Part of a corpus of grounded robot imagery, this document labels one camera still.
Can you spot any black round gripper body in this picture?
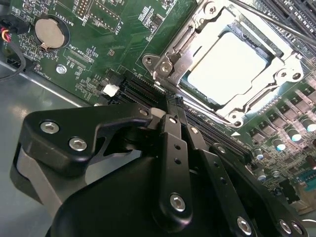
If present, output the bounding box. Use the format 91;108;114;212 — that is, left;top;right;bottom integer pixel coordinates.
48;157;236;237

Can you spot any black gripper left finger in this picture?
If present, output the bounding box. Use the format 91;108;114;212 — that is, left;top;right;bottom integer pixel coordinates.
9;95;194;233

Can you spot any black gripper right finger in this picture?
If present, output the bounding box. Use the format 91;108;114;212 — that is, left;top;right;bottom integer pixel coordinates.
177;98;310;237

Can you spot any silver square CPU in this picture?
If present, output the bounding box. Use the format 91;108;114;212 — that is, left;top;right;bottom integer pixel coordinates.
186;31;271;106

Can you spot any metal socket cover frame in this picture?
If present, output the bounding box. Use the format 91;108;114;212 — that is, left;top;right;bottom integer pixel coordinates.
170;6;305;119

